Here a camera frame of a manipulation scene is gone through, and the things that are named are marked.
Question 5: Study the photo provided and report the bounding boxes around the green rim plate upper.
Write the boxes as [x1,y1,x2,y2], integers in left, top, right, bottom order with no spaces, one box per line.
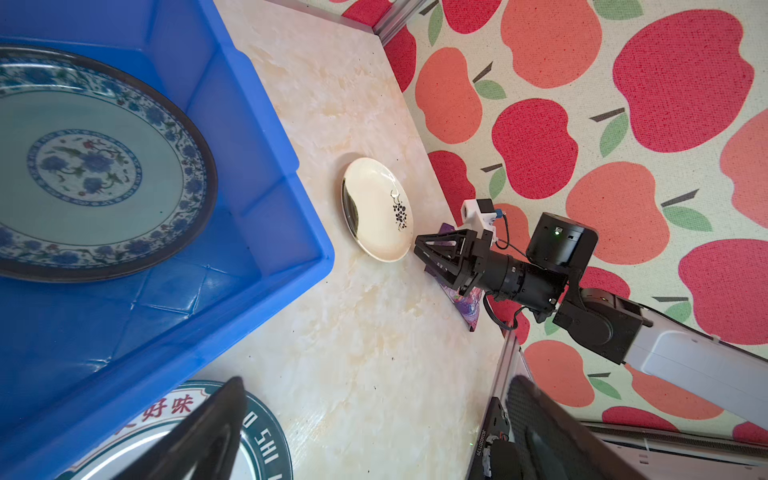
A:
[59,380,294,479]

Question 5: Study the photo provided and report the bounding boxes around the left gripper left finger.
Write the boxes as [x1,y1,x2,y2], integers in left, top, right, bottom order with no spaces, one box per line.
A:
[117,376,247,479]

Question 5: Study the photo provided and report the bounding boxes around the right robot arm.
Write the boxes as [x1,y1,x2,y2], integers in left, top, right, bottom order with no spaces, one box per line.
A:
[414,213,767,428]

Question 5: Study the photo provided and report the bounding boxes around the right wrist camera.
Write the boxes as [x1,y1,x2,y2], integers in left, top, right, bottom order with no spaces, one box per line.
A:
[459,199,503,242]

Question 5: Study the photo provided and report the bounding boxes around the right aluminium post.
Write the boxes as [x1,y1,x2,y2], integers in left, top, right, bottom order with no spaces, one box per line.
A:
[372,0,434,45]

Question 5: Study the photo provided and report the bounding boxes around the teal blue floral plate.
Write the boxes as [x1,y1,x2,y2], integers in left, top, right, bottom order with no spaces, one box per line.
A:
[1,44,218,283]

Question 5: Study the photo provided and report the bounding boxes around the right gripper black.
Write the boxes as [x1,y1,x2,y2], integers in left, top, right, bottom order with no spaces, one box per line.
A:
[414,230,567,321]

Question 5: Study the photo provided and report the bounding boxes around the cream plate black spot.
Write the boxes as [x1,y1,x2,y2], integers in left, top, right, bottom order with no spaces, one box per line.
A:
[341,157,415,263]

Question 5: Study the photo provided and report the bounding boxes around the blue plastic bin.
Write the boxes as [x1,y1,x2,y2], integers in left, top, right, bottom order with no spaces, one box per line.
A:
[1,1,334,479]

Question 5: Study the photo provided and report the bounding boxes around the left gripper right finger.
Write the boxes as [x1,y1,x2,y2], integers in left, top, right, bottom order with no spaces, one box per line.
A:
[505,375,643,480]

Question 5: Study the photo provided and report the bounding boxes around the aluminium front rail frame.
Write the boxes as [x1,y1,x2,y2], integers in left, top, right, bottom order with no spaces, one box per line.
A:
[466,336,767,479]

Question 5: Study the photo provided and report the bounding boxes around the purple candy bag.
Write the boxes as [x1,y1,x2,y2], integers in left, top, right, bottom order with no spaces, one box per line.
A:
[422,223,487,333]

